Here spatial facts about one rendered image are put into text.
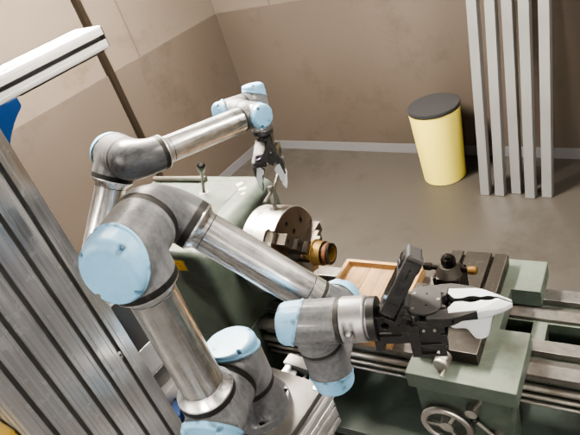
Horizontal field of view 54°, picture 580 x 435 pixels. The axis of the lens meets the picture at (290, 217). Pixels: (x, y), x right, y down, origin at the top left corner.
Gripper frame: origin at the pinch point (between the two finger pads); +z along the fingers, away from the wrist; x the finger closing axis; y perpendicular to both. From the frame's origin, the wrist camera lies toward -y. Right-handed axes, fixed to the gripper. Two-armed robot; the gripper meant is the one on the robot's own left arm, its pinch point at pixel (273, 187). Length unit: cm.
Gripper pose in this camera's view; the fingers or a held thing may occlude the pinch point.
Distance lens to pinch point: 193.9
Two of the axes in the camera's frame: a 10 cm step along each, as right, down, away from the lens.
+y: 1.9, -4.1, 8.9
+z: 2.0, 9.0, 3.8
